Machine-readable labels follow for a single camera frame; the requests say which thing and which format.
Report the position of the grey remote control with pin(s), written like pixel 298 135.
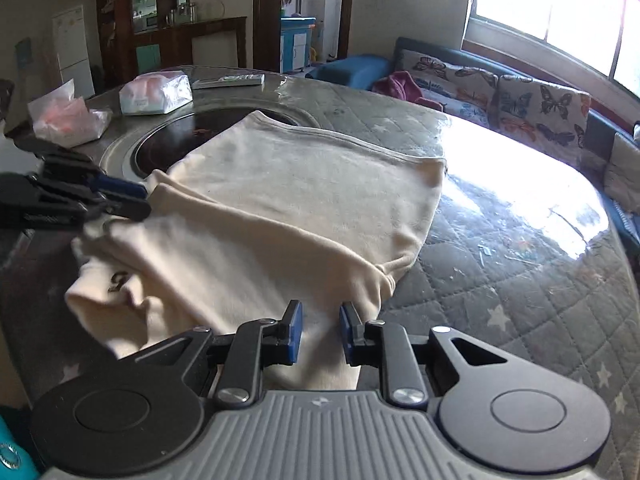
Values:
pixel 231 81

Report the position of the right butterfly cushion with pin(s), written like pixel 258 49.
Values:
pixel 550 118

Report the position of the black induction cooktop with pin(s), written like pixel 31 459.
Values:
pixel 171 142

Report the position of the cream sweatshirt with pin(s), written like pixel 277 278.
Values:
pixel 261 215

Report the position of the grey plain cushion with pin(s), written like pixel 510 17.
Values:
pixel 621 178

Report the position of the left butterfly cushion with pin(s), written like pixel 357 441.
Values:
pixel 462 91

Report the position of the window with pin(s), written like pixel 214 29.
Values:
pixel 601 34

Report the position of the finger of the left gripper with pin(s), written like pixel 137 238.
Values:
pixel 110 182
pixel 122 206

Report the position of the butterfly cushion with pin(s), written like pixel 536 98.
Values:
pixel 550 118
pixel 462 91

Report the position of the magenta cloth on sofa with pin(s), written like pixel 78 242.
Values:
pixel 400 85

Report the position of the opened pink tissue pack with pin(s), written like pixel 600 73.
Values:
pixel 62 119

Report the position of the dark wooden sideboard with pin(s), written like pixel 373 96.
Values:
pixel 175 43

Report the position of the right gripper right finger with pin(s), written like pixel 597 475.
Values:
pixel 386 347

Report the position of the white refrigerator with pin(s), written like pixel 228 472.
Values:
pixel 71 50

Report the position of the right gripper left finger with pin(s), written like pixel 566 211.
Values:
pixel 256 345

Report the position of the blue corner sofa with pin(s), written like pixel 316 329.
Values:
pixel 361 71

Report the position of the blue white cabinet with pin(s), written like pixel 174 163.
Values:
pixel 295 43

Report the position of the pink white tissue pack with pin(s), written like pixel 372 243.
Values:
pixel 158 93

